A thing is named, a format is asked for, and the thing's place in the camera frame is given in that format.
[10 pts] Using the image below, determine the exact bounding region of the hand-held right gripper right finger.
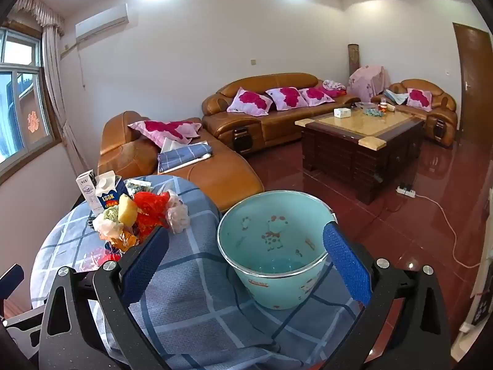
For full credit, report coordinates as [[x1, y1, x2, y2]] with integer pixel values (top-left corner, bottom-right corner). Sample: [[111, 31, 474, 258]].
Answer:
[[300, 220, 451, 370]]

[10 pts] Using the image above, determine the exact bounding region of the folded blue checked sheet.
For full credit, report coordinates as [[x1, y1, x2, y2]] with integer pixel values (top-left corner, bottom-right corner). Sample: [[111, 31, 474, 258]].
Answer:
[[157, 142, 213, 174]]

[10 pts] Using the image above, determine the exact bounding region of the white carton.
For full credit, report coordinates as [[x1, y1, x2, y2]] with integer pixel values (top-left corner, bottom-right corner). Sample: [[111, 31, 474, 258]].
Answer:
[[76, 170, 101, 213]]

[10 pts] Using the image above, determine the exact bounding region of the pink crumpled blanket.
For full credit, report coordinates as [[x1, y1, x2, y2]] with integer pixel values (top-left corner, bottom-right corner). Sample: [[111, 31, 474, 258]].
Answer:
[[321, 80, 347, 97]]

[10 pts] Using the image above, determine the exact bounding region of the dark wooden coffee table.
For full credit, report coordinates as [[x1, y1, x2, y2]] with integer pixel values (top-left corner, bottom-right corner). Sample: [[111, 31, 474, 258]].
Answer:
[[295, 105, 425, 206]]

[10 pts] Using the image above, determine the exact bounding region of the pale pink curtain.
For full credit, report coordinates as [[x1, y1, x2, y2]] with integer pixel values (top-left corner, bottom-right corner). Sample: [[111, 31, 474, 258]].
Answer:
[[13, 0, 91, 174]]

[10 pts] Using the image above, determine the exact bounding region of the pink cloth cover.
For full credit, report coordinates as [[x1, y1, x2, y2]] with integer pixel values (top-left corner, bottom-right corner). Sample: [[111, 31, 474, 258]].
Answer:
[[348, 65, 390, 103]]

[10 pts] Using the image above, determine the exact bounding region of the light blue cloth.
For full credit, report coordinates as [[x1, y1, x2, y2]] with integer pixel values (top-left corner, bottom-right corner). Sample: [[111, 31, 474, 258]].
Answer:
[[383, 89, 408, 105]]

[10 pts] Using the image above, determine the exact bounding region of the long brown leather sofa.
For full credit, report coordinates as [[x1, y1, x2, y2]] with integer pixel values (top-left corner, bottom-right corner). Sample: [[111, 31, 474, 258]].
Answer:
[[201, 72, 361, 154]]

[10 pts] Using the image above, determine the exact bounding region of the light blue cartoon bucket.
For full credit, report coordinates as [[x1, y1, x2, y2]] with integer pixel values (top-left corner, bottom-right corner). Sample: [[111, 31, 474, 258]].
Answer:
[[217, 190, 340, 310]]

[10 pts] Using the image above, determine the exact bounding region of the blue milk carton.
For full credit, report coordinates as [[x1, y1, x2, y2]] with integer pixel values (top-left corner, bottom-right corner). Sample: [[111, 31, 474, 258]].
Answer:
[[94, 170, 129, 212]]

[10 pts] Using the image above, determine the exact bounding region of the white plastic bag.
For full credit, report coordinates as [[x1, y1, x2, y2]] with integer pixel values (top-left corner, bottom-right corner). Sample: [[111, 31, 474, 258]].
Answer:
[[166, 191, 190, 234]]

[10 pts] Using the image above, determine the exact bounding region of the white power cable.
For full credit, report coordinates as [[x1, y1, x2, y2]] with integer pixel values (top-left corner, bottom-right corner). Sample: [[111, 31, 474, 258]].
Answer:
[[414, 193, 482, 268]]

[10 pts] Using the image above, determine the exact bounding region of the pale green plastic bag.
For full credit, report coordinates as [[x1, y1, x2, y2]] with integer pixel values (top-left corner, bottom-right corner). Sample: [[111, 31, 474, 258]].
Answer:
[[93, 206, 124, 241]]

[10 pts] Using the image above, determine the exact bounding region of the white air conditioner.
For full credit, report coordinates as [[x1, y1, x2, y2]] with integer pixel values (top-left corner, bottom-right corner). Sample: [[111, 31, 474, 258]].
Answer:
[[75, 3, 129, 40]]

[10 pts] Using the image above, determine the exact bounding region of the red blue snack wrapper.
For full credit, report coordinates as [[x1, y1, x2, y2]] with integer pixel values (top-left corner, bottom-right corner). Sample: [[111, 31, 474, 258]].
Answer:
[[79, 247, 116, 268]]

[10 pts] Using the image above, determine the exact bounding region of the brown leather chaise sofa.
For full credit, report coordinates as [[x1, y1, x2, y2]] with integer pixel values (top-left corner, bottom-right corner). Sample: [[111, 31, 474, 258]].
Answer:
[[97, 111, 265, 212]]

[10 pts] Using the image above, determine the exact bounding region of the silver foil snack packet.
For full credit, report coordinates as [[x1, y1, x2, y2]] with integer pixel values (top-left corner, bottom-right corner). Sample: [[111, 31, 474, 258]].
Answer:
[[125, 178, 153, 197]]

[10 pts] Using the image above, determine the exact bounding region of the brown leather armchair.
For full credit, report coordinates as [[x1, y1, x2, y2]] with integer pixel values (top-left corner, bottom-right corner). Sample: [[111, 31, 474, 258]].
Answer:
[[372, 79, 459, 149]]

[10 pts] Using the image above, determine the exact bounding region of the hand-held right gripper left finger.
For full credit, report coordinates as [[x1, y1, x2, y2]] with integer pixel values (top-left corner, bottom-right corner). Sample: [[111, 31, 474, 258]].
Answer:
[[39, 227, 170, 370]]

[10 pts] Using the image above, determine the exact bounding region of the window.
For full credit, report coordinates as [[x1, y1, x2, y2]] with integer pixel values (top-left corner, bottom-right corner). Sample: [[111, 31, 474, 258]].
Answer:
[[0, 27, 62, 180]]

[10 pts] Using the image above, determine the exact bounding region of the red plastic bag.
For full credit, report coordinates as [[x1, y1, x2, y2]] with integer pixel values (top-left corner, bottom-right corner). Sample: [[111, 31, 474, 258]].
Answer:
[[133, 191, 172, 240]]

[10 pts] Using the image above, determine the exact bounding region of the yellow orange plastic bag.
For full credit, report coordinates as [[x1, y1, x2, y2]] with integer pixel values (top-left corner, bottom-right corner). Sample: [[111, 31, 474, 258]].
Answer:
[[108, 227, 139, 253]]

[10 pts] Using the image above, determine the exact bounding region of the brown wooden door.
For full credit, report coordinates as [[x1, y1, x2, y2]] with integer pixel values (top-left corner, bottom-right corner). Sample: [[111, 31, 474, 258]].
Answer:
[[452, 22, 493, 151]]

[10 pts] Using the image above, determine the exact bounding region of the rolled brown mat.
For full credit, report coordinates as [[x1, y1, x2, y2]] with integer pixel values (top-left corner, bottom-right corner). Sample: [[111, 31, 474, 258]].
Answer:
[[348, 43, 361, 81]]

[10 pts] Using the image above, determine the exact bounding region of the pink floral pillow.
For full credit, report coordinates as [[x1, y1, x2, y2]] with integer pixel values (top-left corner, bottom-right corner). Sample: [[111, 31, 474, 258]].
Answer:
[[226, 87, 273, 116], [406, 88, 433, 112], [128, 120, 202, 149], [266, 87, 307, 111], [298, 87, 336, 106]]

